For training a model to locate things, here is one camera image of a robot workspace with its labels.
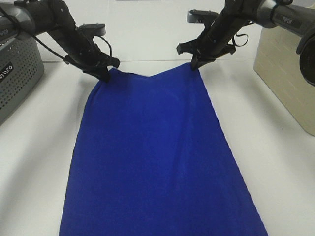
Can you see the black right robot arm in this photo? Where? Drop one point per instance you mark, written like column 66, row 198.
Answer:
column 221, row 28

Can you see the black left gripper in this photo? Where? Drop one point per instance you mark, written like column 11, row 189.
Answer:
column 93, row 62

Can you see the blue microfibre towel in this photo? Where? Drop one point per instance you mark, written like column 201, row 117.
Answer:
column 151, row 159

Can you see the grey perforated plastic basket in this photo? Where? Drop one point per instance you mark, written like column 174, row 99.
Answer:
column 21, row 67

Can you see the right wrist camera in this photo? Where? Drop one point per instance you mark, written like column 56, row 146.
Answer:
column 200, row 16

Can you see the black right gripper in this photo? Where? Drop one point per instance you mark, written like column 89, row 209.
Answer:
column 205, row 50

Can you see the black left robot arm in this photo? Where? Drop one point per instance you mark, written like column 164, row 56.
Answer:
column 24, row 19

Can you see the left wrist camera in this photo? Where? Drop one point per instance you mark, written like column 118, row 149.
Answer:
column 92, row 30

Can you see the beige storage bin grey rim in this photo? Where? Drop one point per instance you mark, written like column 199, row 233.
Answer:
column 277, row 64

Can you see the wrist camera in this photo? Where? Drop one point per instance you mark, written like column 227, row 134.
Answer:
column 200, row 16
column 92, row 30

